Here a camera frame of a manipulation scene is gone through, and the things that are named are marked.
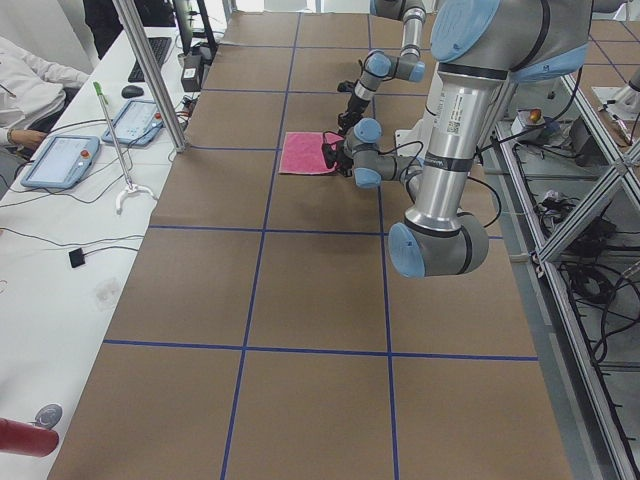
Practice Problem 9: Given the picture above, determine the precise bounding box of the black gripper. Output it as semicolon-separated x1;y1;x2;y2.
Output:
334;142;353;176
338;94;368;131

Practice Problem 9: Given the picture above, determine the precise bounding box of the pink and grey towel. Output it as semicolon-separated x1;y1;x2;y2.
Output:
279;132;341;175

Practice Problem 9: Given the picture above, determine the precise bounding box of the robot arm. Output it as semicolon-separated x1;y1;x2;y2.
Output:
325;1;593;277
337;0;427;136

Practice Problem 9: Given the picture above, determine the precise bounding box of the black power adapter box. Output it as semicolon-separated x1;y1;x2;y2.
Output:
181;54;203;93

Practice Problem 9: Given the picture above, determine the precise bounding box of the emergency stop button box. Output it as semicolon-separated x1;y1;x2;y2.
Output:
511;108;560;143

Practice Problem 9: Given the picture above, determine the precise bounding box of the black keyboard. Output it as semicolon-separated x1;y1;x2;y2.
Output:
127;37;173;84

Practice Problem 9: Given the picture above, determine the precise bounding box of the far blue teach pendant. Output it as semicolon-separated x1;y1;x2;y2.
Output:
112;99;163;147

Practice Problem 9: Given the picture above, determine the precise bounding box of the blue teach pendant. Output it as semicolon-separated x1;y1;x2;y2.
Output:
20;135;100;189
112;99;163;147

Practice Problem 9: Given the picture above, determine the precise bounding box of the green tipped reacher stick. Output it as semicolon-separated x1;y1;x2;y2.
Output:
93;81;158;215

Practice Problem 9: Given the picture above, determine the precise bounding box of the black computer mouse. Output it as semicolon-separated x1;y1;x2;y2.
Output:
121;85;144;99

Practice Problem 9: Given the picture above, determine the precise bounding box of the near blue teach pendant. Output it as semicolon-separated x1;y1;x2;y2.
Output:
20;135;100;189

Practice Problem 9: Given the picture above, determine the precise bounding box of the small black square device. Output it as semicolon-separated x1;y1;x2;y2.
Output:
68;248;86;269

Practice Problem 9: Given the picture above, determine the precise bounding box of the person in white shirt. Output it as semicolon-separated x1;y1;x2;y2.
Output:
1;38;89;151

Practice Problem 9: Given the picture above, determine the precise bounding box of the round silver disc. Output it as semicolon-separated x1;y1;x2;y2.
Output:
33;403;63;430

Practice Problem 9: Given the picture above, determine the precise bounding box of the red cylinder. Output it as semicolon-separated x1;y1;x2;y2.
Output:
0;418;59;458

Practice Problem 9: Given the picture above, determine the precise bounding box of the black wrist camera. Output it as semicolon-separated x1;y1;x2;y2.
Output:
336;81;355;93
321;143;339;171

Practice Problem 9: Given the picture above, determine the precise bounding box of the aluminium frame post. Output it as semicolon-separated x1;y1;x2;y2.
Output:
113;0;187;153

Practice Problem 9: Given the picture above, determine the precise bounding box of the aluminium frame rail structure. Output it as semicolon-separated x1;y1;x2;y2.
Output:
492;77;639;479

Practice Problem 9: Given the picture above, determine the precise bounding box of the black cable bundle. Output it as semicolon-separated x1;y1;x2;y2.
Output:
554;214;640;366

